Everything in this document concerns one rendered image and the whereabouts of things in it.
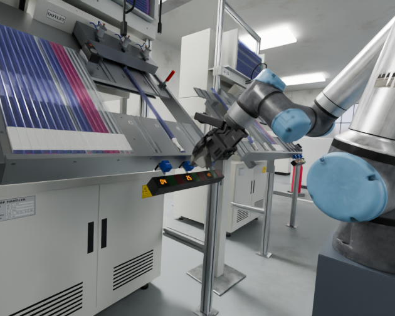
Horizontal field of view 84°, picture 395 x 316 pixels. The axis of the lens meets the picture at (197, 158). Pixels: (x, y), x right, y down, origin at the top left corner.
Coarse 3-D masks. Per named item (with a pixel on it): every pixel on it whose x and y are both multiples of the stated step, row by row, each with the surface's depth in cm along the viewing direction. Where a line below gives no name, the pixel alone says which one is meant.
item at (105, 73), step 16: (0, 16) 66; (16, 16) 72; (32, 32) 71; (48, 32) 77; (64, 32) 85; (80, 48) 83; (112, 64) 91; (96, 80) 76; (112, 80) 81; (128, 80) 89; (144, 80) 99; (160, 96) 99
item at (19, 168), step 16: (16, 160) 37; (32, 160) 39; (48, 160) 41; (64, 160) 43; (80, 160) 46; (96, 160) 49; (112, 160) 52; (128, 160) 55; (144, 160) 60; (160, 160) 65; (176, 160) 70; (16, 176) 40; (32, 176) 42; (48, 176) 44; (64, 176) 47; (80, 176) 50
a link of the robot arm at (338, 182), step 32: (384, 64) 33; (384, 96) 32; (352, 128) 36; (384, 128) 32; (320, 160) 38; (352, 160) 33; (384, 160) 32; (320, 192) 38; (352, 192) 34; (384, 192) 32
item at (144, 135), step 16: (0, 112) 44; (112, 112) 67; (0, 128) 41; (128, 128) 66; (144, 128) 72; (160, 128) 78; (176, 128) 86; (192, 128) 95; (144, 144) 66; (160, 144) 71; (192, 144) 85
